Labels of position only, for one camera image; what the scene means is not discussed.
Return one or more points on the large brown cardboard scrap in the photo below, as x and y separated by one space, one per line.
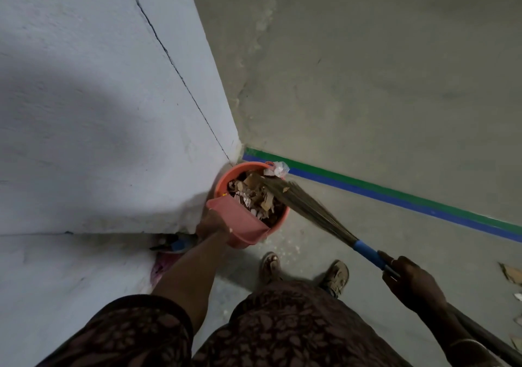
513 274

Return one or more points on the pink cloth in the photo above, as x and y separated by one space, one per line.
163 267

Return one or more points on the brown patterned dress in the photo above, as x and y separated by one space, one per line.
285 332

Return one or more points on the person's right fingers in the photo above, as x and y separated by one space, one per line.
390 275

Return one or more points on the blue and black brush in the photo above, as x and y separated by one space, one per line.
177 244

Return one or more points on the pile of cardboard scraps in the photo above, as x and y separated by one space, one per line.
255 200

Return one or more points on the blue and green floor tape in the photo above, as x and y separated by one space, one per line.
391 195

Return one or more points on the person's left forearm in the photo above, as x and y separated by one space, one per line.
188 281

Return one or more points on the person's right sandal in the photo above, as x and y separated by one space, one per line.
336 278

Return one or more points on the orange plastic bucket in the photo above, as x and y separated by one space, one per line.
223 176

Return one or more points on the person's left hand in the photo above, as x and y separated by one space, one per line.
212 226

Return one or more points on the person's right hand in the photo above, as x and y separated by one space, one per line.
416 285

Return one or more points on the person's left sandal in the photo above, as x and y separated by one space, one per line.
270 265

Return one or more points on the clear plastic wrapper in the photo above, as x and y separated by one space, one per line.
279 169

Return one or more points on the person's right forearm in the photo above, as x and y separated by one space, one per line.
456 338

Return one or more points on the pink plastic dustpan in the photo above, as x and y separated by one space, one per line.
240 221

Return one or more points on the person's sandal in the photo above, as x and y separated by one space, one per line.
336 278
270 265

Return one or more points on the metal bangle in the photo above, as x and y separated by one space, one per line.
469 343

